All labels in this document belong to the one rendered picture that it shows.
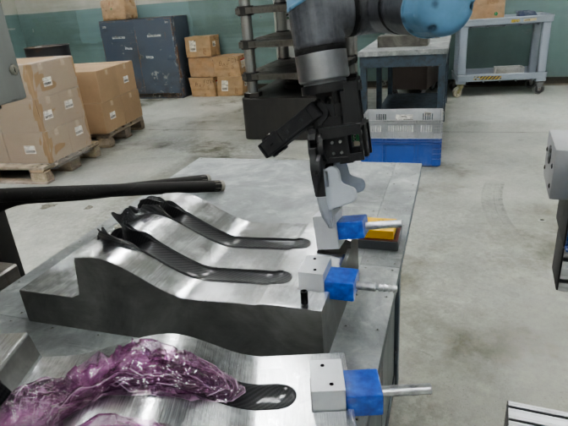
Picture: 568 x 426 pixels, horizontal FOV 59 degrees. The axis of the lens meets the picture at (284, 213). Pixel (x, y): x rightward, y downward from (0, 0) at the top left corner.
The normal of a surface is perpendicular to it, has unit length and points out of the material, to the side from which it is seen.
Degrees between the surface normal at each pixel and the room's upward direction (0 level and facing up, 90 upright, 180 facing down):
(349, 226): 81
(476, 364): 0
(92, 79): 90
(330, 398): 90
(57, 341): 0
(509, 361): 0
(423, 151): 91
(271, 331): 90
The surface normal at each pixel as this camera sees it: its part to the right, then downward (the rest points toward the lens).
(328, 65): 0.17, 0.19
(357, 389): -0.07, -0.91
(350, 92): -0.32, 0.26
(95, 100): -0.15, 0.45
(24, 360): 0.97, -0.22
